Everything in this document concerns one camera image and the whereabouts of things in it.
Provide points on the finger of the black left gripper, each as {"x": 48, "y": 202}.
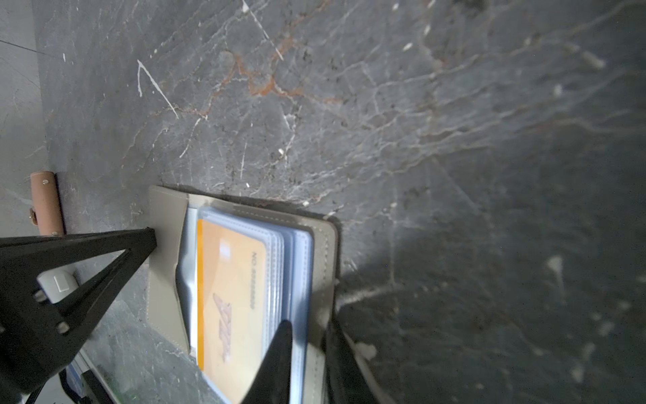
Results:
{"x": 39, "y": 338}

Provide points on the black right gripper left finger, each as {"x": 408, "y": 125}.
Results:
{"x": 272, "y": 383}

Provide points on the white alarm clock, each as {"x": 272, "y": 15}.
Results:
{"x": 58, "y": 283}

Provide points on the orange credit card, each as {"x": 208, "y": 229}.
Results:
{"x": 231, "y": 307}

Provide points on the brown leather pouch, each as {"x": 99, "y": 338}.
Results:
{"x": 46, "y": 211}

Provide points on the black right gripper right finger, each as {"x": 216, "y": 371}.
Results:
{"x": 345, "y": 381}

